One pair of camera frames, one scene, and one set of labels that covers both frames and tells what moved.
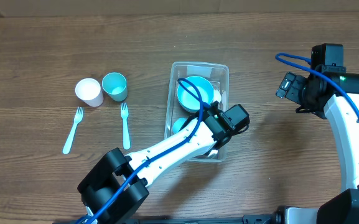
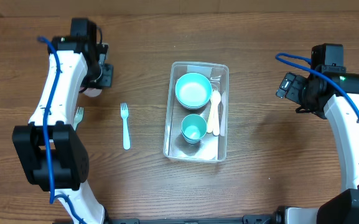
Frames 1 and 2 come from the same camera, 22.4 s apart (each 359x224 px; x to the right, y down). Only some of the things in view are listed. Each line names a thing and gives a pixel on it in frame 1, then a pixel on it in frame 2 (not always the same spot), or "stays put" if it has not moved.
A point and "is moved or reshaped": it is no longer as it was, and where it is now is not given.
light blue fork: (78, 117) stays put
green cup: (115, 84) is moved or reshaped
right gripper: (294, 82) stays put
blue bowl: (193, 92) stays put
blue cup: (177, 124) is moved or reshaped
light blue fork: (124, 113) stays put
